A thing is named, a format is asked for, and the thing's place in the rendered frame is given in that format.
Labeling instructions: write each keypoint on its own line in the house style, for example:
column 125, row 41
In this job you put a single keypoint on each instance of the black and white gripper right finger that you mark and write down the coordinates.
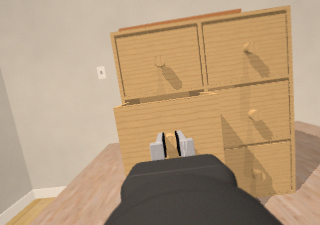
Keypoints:
column 185, row 146

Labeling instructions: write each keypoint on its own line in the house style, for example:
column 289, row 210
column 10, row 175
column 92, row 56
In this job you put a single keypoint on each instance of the small brown wooden chest of drawers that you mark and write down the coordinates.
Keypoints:
column 286, row 10

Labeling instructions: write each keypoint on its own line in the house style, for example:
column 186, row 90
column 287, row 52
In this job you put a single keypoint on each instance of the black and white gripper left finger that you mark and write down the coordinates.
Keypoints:
column 158, row 149

